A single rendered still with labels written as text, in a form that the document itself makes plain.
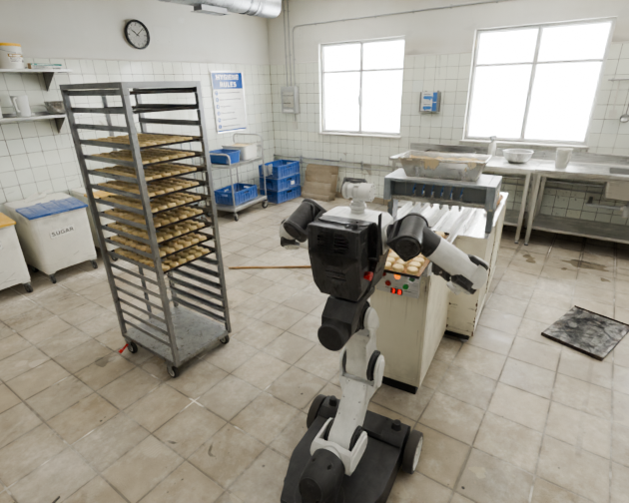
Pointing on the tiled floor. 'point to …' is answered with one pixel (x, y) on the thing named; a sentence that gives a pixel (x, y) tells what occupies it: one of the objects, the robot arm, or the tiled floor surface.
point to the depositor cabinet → (474, 245)
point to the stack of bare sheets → (587, 332)
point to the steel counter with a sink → (593, 166)
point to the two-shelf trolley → (238, 180)
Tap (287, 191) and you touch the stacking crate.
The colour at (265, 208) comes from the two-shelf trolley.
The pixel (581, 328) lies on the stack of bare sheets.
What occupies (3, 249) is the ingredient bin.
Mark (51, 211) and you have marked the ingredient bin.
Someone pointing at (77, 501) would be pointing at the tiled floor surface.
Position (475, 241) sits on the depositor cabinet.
